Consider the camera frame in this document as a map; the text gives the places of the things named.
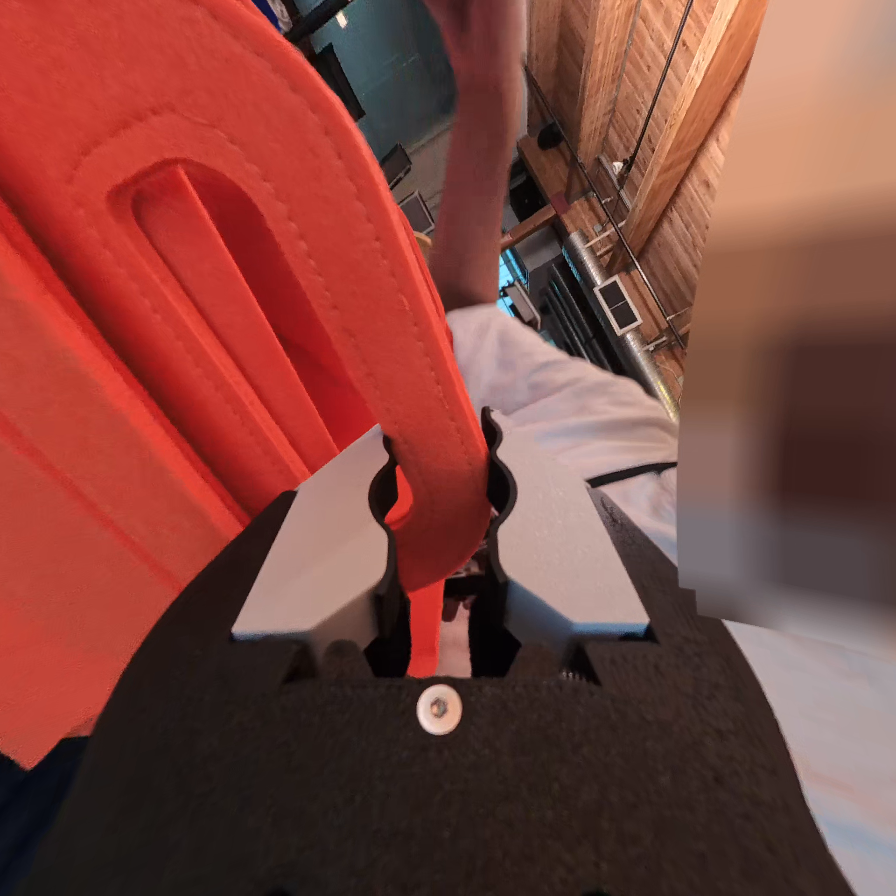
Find person's right forearm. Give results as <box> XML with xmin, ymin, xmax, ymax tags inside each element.
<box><xmin>426</xmin><ymin>0</ymin><xmax>527</xmax><ymax>310</ymax></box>

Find silver ventilation duct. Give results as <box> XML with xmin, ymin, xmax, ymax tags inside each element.
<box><xmin>560</xmin><ymin>230</ymin><xmax>681</xmax><ymax>424</ymax></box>

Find black strap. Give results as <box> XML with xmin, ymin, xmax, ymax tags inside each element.
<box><xmin>587</xmin><ymin>461</ymin><xmax>680</xmax><ymax>489</ymax></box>

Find person's dark trousers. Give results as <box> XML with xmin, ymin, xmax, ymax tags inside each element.
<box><xmin>0</xmin><ymin>735</ymin><xmax>92</xmax><ymax>896</ymax></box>

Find white ceiling vent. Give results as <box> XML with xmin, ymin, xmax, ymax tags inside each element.
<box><xmin>592</xmin><ymin>273</ymin><xmax>645</xmax><ymax>336</ymax></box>

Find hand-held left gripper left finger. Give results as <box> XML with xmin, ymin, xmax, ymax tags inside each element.
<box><xmin>230</xmin><ymin>422</ymin><xmax>414</xmax><ymax>679</ymax></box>

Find orange felt bag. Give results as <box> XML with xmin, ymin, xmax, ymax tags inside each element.
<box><xmin>0</xmin><ymin>0</ymin><xmax>492</xmax><ymax>771</ymax></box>

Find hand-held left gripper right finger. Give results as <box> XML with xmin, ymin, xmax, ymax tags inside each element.
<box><xmin>469</xmin><ymin>406</ymin><xmax>652</xmax><ymax>679</ymax></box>

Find white framed monitor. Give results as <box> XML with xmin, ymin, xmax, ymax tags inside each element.
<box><xmin>399</xmin><ymin>190</ymin><xmax>438</xmax><ymax>235</ymax></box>

